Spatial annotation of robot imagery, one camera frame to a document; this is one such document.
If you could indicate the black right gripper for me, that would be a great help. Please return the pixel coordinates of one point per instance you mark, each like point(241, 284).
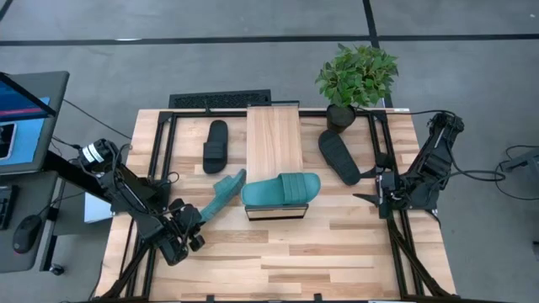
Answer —
point(389, 189)

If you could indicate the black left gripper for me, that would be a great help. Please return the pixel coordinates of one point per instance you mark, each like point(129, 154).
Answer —
point(181, 223)

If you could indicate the green slide sandal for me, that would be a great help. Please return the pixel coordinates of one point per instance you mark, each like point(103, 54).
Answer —
point(278, 190)
point(223, 193)

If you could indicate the black slide sandal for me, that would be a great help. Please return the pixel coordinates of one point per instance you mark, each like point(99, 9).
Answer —
point(215, 147)
point(339, 157)

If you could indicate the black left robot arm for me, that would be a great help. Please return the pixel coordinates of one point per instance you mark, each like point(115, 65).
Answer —
point(126, 189)

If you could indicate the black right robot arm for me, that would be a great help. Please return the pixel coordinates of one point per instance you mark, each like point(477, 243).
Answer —
point(433, 160)

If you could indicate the white paper sheet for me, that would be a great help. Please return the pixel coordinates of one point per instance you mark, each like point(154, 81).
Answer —
point(97, 208)

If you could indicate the green potted plant black pot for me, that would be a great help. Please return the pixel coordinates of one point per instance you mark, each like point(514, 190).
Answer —
point(358, 76)

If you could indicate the black keyboard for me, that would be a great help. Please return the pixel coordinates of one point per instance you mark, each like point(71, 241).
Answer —
point(219, 100)
point(7, 206)

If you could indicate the black caster wheel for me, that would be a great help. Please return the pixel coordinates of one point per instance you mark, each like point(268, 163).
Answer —
point(57, 269)

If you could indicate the grey floor device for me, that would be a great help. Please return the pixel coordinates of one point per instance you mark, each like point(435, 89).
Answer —
point(522, 160)

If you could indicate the grey side desk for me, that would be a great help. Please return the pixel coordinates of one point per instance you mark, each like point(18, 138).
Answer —
point(29, 193)

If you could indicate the black computer mouse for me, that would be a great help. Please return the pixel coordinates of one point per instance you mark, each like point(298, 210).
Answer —
point(26, 233)

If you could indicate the computer monitor with blue screen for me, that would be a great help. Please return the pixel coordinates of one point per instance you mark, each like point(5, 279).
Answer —
point(33, 139)

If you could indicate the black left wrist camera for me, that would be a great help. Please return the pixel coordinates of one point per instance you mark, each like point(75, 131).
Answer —
point(197, 244)

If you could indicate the black metal table frame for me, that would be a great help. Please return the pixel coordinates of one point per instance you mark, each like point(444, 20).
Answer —
point(313, 113)

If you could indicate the wooden shelf with black frame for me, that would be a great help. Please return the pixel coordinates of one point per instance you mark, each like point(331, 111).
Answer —
point(273, 139)

